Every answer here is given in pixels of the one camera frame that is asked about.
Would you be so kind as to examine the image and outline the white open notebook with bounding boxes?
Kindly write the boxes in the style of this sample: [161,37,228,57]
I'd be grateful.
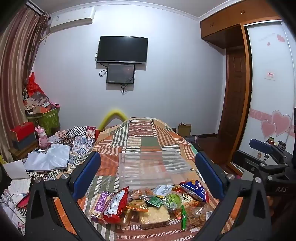
[2,159,32,195]

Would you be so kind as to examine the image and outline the barcode label snack packet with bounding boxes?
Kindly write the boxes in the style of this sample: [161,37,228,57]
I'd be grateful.
[154,184,176,196]

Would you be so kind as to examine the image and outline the red and white snack packet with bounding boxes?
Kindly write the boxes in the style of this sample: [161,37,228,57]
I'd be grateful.
[180,193,200,207]

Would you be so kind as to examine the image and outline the dark green snack packet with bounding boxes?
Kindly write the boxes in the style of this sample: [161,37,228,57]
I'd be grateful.
[143,196,163,208]

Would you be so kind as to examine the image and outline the red box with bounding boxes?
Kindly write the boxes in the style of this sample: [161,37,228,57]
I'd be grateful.
[10,122,37,142]

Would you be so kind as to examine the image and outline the wall-mounted black television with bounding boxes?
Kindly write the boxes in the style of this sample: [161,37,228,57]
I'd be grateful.
[97,35,149,64]

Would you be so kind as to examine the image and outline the green patterned box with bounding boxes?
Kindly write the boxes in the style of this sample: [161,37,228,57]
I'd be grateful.
[28,108,60,137]

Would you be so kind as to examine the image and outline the red snack bag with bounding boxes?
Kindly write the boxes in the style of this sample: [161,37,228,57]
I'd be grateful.
[102,186,130,224]

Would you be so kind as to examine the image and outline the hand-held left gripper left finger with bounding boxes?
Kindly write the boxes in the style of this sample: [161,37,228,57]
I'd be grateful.
[25,152,102,241]

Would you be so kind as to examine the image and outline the brown striped curtain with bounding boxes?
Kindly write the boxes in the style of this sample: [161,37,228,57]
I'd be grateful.
[0,5,51,163]

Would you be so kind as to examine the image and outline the red plastic bag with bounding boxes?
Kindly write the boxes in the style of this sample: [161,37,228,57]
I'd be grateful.
[25,72,47,96]

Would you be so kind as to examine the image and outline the brown wooden door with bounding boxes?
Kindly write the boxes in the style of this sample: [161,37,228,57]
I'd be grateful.
[216,47,252,151]

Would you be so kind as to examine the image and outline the orange label cracker packet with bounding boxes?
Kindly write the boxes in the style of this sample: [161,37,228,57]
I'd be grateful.
[126,199,149,213]

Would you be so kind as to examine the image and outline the white air conditioner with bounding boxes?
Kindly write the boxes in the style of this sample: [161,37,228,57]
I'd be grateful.
[50,7,96,32]

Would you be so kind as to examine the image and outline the blue snack bag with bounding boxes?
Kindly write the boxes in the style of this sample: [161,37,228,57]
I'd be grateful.
[179,180,210,204]

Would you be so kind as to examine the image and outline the white wardrobe door pink hearts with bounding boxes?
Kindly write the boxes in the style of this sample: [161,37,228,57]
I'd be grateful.
[236,20,296,164]

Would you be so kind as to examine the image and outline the dark grey box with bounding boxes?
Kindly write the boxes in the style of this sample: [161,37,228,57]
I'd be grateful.
[11,134,38,151]

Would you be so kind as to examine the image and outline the wooden nightstand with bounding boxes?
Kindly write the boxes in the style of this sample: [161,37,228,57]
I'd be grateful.
[8,141,39,161]

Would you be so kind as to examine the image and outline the clear packet of biscuits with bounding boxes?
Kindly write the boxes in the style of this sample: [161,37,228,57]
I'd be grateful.
[185,205,213,229]

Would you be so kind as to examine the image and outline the pile of cardboard scraps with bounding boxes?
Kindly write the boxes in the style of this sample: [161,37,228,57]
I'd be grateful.
[23,90,50,115]

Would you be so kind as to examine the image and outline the purple label wafer packet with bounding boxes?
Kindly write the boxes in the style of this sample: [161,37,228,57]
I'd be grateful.
[90,191,114,223]

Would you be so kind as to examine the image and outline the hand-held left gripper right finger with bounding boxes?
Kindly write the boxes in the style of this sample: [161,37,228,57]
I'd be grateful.
[192,151,272,241]

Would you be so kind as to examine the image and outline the bright green snack packet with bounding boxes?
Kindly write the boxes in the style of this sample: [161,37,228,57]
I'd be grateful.
[180,205,188,231]

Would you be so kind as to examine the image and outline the small black monitor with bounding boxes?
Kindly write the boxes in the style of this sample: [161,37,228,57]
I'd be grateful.
[106,63,135,84]

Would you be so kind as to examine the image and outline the wooden overhead cabinet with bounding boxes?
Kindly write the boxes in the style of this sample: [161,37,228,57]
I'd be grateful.
[200,6,282,49]

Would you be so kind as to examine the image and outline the yellow foam tube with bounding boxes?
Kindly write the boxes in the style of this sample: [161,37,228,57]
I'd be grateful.
[98,109,128,130]

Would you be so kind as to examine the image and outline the clear plastic container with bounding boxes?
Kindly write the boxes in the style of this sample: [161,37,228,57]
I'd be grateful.
[118,148,196,189]

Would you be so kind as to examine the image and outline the green jelly cup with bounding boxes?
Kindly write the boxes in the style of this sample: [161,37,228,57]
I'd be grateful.
[162,191,184,210]

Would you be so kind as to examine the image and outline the toast bread packet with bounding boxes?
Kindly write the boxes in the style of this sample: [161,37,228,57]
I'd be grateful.
[139,205,171,229]

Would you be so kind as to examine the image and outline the pink rabbit toy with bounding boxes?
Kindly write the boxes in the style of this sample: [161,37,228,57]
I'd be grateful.
[35,126,51,149]

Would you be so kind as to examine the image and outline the brown cardboard box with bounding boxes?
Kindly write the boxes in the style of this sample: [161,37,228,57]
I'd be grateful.
[178,123,192,137]

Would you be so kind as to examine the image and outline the checkered patchwork quilt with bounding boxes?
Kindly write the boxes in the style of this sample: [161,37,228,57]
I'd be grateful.
[25,126,96,181]

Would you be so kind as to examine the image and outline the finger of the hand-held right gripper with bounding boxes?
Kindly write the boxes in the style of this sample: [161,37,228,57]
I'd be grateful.
[250,138,288,163]
[232,151,289,179]

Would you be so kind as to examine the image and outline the clear packet of fried snacks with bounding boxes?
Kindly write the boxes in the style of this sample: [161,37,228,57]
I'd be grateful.
[128,188,154,200]

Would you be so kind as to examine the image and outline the light grey cloth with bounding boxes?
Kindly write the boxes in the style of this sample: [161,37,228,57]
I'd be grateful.
[24,144,71,172]

